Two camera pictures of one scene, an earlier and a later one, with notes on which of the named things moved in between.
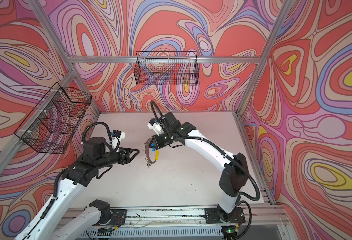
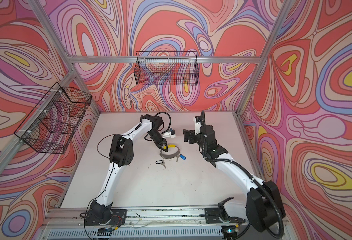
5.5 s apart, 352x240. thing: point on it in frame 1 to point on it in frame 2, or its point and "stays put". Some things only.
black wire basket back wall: [166, 68] stays put
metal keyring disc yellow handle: [157, 153] to [170, 156]
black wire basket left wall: [49, 127] stays put
